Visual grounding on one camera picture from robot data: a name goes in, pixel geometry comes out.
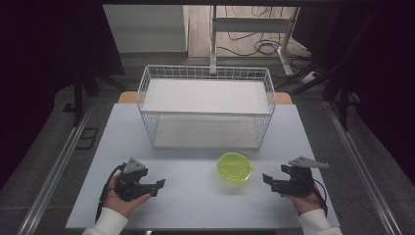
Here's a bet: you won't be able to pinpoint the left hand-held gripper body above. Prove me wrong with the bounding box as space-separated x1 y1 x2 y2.
114 157 157 202

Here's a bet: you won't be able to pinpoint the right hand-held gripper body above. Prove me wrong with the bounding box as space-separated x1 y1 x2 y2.
271 156 330 198

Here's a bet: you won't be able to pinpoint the green plastic bowl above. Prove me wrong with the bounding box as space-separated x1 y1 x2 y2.
216 151 254 183

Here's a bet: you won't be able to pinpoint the white wire shelf rack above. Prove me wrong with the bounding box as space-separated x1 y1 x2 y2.
136 65 277 151

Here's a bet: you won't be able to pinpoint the person's left hand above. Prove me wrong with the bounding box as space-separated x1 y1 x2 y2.
103 174 153 219

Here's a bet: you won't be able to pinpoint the person's right hand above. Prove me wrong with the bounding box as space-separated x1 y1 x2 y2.
282 182 323 215

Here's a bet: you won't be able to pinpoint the wooden board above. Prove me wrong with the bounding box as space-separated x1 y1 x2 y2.
116 90 294 106

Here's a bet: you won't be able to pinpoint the white power strip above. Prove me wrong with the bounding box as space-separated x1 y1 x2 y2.
300 71 319 85

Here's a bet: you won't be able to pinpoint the black metal stand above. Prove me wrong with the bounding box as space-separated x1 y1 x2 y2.
273 13 376 131
62 55 128 128

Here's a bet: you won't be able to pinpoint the white cabinet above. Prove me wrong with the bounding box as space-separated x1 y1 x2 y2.
103 4 190 55

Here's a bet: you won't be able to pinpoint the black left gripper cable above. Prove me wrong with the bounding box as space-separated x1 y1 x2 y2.
94 163 127 224

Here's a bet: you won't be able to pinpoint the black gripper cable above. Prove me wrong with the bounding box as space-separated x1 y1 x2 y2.
309 177 329 217
94 163 127 224

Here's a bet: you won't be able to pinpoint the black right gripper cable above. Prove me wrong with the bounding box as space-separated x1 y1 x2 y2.
309 177 329 217

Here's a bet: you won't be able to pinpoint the black floor cables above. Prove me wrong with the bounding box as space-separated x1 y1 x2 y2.
216 5 319 79

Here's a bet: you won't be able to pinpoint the white metal desk frame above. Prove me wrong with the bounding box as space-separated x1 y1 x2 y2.
208 5 301 76

